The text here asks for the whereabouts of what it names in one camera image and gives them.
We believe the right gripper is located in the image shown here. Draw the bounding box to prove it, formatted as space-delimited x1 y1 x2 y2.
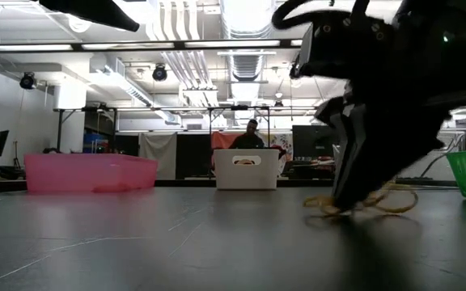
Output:
315 27 466 213

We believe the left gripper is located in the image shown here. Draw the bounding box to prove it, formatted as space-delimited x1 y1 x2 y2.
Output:
38 0 142 33

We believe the yellow rubber band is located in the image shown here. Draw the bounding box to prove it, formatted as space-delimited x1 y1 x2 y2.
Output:
303 180 419 218

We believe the black overhead crossbar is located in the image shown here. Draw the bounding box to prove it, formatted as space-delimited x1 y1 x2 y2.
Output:
0 38 303 53

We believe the black ceiling spotlight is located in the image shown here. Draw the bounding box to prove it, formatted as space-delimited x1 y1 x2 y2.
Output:
288 60 303 80
19 71 38 91
151 63 169 82

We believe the patterned cloth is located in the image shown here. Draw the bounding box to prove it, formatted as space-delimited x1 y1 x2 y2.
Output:
269 133 294 163

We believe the person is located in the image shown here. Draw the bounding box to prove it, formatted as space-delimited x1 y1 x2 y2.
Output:
227 118 266 150

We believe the white plastic basket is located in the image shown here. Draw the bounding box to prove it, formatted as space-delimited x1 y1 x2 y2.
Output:
213 147 282 191

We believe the blue bin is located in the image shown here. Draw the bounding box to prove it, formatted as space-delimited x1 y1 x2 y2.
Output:
83 133 108 154

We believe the grey cloth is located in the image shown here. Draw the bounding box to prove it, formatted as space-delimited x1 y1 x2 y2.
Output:
138 132 177 181

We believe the orange cloth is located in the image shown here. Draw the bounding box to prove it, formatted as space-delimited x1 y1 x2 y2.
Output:
210 131 242 151

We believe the pink plastic basket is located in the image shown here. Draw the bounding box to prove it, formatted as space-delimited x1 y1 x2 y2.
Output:
23 152 159 194

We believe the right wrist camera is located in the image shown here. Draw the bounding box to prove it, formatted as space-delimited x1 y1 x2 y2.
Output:
296 11 396 80

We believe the silver ceiling duct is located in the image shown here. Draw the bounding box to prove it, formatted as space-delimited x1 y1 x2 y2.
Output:
219 0 277 82

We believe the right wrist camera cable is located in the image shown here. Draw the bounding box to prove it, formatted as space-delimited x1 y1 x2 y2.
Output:
270 0 371 32

